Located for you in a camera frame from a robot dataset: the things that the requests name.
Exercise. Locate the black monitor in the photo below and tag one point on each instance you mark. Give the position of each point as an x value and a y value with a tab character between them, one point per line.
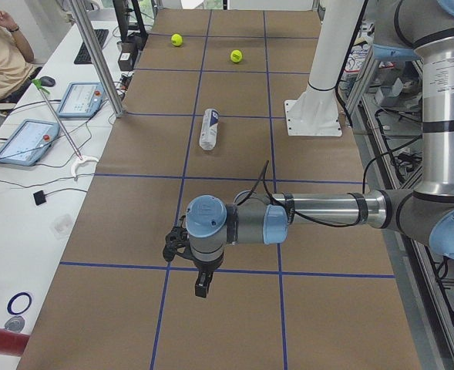
123	12

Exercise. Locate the black box with label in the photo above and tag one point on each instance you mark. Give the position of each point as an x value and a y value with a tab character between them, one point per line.
130	50

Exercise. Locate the yellow tennis ball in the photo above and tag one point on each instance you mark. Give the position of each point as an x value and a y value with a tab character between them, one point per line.
236	56
176	40

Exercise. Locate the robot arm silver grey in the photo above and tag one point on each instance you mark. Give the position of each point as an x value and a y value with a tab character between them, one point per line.
404	31

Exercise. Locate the clear plastic lid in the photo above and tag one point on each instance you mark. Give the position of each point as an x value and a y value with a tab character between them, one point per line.
62	226

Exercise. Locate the red cylinder bottle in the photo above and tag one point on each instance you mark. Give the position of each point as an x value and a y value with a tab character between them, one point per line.
12	343

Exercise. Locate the far blue teach pendant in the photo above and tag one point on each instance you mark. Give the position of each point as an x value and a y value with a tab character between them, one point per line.
81	100

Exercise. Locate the grey round coaster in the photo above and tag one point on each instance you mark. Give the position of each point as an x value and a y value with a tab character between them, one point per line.
15	324

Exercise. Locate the near blue teach pendant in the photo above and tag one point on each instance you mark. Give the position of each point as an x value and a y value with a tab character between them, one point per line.
29	143

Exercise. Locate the small black square pad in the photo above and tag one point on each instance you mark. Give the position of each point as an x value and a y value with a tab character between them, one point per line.
39	197

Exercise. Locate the clear tennis ball can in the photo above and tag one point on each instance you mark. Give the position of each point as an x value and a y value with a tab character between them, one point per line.
208	133

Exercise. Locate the grabber stick with green handle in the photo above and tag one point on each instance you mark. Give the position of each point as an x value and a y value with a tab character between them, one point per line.
80	158

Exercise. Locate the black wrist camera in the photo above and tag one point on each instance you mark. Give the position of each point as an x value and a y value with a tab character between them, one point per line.
177	243

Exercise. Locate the aluminium frame post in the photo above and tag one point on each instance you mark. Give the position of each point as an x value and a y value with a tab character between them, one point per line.
95	50

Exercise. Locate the black computer mouse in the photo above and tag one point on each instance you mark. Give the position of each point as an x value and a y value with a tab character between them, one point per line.
47	81

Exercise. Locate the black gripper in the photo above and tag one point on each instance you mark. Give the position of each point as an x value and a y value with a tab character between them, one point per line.
205	267

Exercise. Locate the blue teach pendant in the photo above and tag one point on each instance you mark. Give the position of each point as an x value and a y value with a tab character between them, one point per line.
81	100
29	143

